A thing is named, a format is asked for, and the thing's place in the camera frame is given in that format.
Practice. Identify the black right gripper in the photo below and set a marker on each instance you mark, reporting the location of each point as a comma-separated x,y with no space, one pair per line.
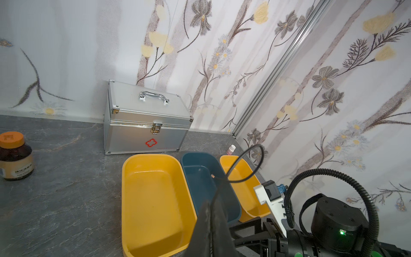
267,241

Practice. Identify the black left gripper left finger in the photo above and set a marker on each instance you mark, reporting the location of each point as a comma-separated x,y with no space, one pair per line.
200,243

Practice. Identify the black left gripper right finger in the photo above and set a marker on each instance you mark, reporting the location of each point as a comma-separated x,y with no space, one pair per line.
221,241

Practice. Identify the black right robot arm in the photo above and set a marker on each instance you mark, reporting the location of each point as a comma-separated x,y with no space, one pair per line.
337,229

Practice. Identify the left yellow plastic bin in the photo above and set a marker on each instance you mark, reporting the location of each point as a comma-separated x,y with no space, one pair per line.
158,215

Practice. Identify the yellow plastic bin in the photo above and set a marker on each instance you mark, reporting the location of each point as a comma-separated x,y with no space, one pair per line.
250,206
158,215

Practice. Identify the teal plastic bin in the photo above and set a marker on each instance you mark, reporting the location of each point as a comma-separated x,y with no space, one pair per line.
204,175

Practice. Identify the right yellow plastic bin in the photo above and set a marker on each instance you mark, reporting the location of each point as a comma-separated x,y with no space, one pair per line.
250,206

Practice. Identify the small white pink bottle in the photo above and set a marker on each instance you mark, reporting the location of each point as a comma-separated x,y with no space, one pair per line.
231,150

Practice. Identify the silver first aid case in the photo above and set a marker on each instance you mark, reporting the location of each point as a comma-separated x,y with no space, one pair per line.
142,120

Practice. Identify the brown bottle orange cap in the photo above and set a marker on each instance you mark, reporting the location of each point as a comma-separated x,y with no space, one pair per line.
16,157

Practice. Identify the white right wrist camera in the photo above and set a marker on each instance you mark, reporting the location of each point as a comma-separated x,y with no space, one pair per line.
269,194

